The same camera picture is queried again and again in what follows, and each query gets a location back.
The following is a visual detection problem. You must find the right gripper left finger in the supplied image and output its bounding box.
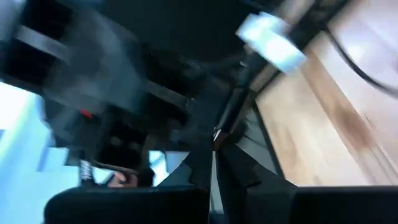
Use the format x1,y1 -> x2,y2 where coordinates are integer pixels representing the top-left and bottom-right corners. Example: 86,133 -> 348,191
45,136 -> 214,224

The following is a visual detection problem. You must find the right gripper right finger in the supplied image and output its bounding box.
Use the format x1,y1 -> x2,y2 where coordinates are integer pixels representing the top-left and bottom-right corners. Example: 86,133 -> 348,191
216,138 -> 398,224

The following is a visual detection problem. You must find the black USB cable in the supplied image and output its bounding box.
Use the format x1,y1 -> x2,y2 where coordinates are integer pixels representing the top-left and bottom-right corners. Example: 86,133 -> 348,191
325,29 -> 398,97

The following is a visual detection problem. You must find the person's hand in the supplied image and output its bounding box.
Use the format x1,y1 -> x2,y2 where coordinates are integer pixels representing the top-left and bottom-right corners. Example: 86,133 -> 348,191
107,172 -> 139,189

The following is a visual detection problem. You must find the black equipment case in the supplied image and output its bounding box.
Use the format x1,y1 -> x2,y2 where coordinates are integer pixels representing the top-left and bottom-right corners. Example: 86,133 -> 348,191
43,62 -> 200,175

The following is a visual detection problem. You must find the black aluminium table frame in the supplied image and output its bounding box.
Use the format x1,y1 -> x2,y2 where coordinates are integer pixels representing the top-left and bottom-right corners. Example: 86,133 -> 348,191
217,18 -> 330,187

